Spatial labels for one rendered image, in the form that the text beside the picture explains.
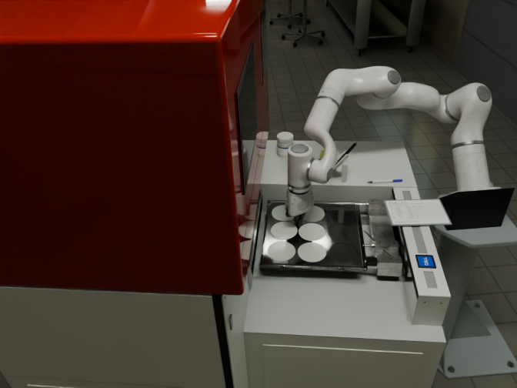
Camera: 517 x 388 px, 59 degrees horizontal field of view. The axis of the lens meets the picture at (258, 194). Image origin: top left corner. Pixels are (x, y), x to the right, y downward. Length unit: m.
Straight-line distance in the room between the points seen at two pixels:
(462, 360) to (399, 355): 1.00
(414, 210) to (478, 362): 1.06
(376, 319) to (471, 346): 1.13
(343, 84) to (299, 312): 0.81
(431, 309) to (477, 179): 0.61
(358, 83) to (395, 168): 0.44
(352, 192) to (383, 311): 0.52
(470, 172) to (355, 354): 0.83
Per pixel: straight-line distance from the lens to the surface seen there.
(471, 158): 1.94
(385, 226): 1.81
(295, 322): 1.54
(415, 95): 1.86
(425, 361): 1.65
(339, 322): 1.55
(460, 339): 2.65
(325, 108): 1.65
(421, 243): 1.66
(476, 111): 1.95
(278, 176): 1.89
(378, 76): 1.73
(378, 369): 1.66
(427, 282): 1.53
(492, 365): 2.61
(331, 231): 1.73
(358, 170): 1.95
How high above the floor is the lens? 2.04
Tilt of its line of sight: 37 degrees down
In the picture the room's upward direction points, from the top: 3 degrees counter-clockwise
